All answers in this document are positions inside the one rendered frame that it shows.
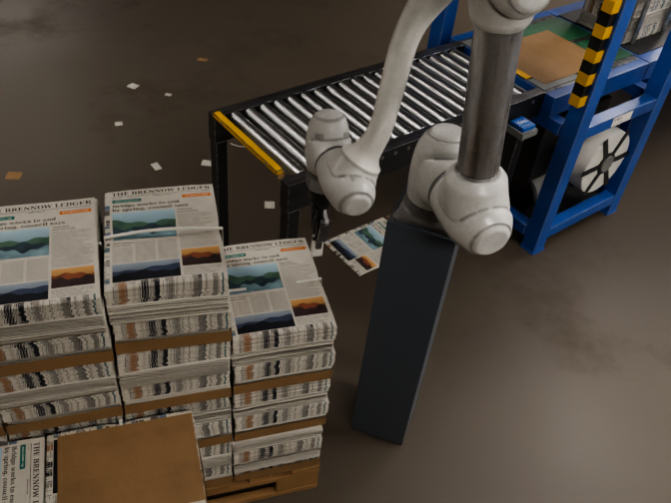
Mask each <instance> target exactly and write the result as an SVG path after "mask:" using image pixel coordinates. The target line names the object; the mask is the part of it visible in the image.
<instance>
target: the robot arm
mask: <svg viewBox="0 0 671 503"><path fill-rule="evenodd" d="M451 1H452V0H408V1H407V3H406V5H405V7H404V9H403V11H402V13H401V15H400V17H399V19H398V21H397V24H396V26H395V29H394V31H393V34H392V37H391V40H390V43H389V46H388V50H387V54H386V58H385V62H384V66H383V71H382V75H381V79H380V83H379V87H378V92H377V96H376V100H375V104H374V108H373V112H372V115H371V119H370V121H369V124H368V126H367V128H366V130H365V132H364V133H363V135H362V136H361V137H360V138H359V139H358V140H357V141H356V142H355V143H353V144H352V143H351V138H350V137H349V128H348V124H347V120H346V117H345V115H344V113H342V112H340V111H337V110H334V109H322V110H319V111H317V112H315V113H314V114H313V116H312V118H311V120H310V122H309V126H308V129H307V135H306V145H305V157H306V161H307V175H306V183H307V186H308V199H309V200H310V202H311V228H312V229H313V230H312V233H313V236H312V247H311V256H312V257H314V256H321V255H323V247H324V243H325V242H326V241H327V238H328V234H329V230H330V226H331V224H332V220H329V212H330V210H331V207H330V205H332V206H333V207H334V208H335V209H336V210H337V211H339V212H341V213H343V214H346V215H349V216H359V215H362V214H364V213H365V212H367V211H368V210H369V209H370V208H371V207H372V205H373V202H374V198H375V186H376V180H377V177H378V174H379V172H380V167H379V158H380V156H381V154H382V152H383V150H384V148H385V146H386V144H387V142H388V140H389V138H390V135H391V133H392V130H393V127H394V124H395V121H396V118H397V114H398V111H399V107H400V103H401V100H402V96H403V93H404V89H405V86H406V82H407V79H408V75H409V72H410V68H411V65H412V61H413V58H414V54H415V52H416V49H417V46H418V44H419V41H420V39H421V37H422V35H423V34H424V32H425V30H426V29H427V27H428V26H429V25H430V23H431V22H432V21H433V20H434V19H435V18H436V17H437V16H438V15H439V14H440V12H441V11H442V10H443V9H444V8H445V7H446V6H447V5H448V4H449V3H450V2H451ZM549 1H550V0H467V6H468V15H469V18H470V20H471V22H472V24H473V25H474V27H473V35H472V43H471V52H470V60H469V68H468V76H467V84H466V92H465V101H464V109H463V117H462V125H461V127H459V126H457V125H453V124H448V123H441V124H437V125H434V126H433V127H431V128H430V129H427V130H426V131H425V132H424V134H423V135H422V136H421V138H420V139H419V141H418V142H417V144H416V146H415V149H414V152H413V155H412V159H411V163H410V168H409V174H408V181H407V188H406V194H405V196H404V198H403V200H402V202H401V204H400V206H399V208H398V209H397V210H396V211H395V212H394V213H393V215H392V219H393V220H394V221H395V222H397V223H405V224H409V225H412V226H416V227H419V228H422V229H426V230H429V231H433V232H436V233H439V234H442V235H444V236H446V237H448V238H451V239H452V240H453V241H454V242H455V243H456V244H457V245H458V246H459V247H461V248H462V249H464V250H465V251H467V252H470V253H473V254H476V253H477V254H491V253H494V252H497V251H499V250H500V249H501V248H503V247H504V246H505V244H506V243H507V241H508V240H509V238H510V236H511V233H512V226H513V217H512V213H511V212H510V202H509V193H508V177H507V174H506V172H505V171H504V169H503V168H502V167H501V166H500V161H501V156H502V150H503V144H504V138H505V133H506V127H507V121H508V116H509V110H510V104H511V98H512V93H513V87H514V81H515V75H516V70H517V64H518V58H519V52H520V47H521V41H522V35H523V30H524V29H525V28H526V27H527V26H528V25H529V24H530V22H531V21H532V19H533V17H534V15H536V14H537V13H539V12H540V11H541V10H542V9H543V8H544V7H545V6H546V5H547V4H548V3H549Z"/></svg>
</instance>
